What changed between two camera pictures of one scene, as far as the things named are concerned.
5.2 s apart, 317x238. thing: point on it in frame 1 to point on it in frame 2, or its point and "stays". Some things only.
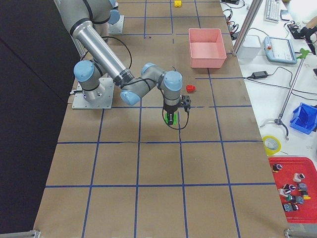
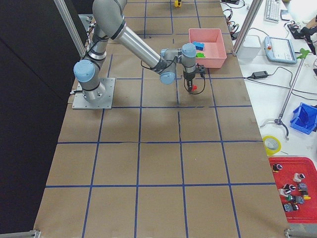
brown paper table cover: (126, 169) stays
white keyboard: (272, 11) stays
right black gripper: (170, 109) to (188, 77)
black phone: (285, 15) stays
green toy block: (175, 118) to (200, 55)
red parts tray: (295, 179) stays
